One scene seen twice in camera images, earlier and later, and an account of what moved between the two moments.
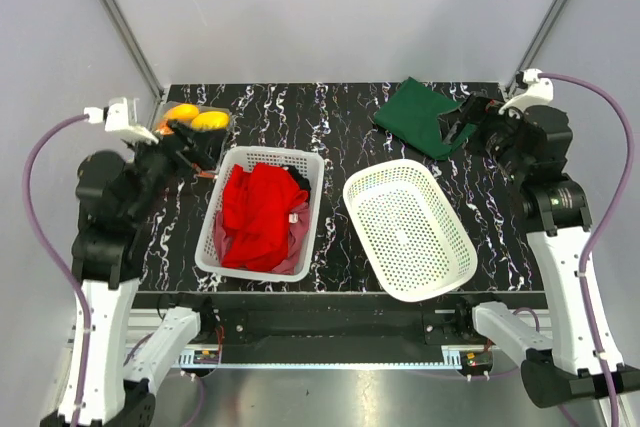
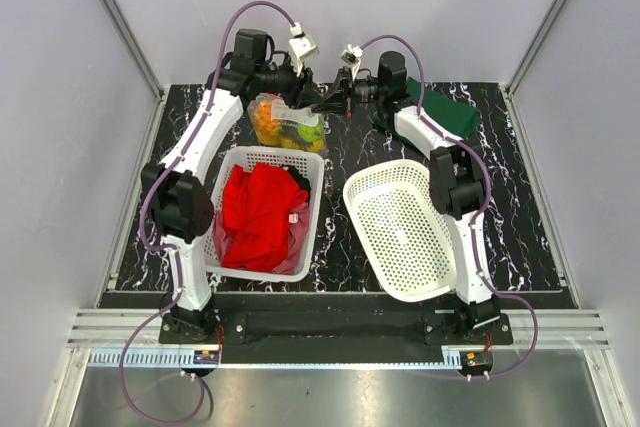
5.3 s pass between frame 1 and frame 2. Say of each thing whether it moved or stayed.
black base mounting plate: stayed
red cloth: stayed
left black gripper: moved
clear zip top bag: moved
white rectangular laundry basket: stayed
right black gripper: moved
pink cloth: stayed
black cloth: stayed
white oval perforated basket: stayed
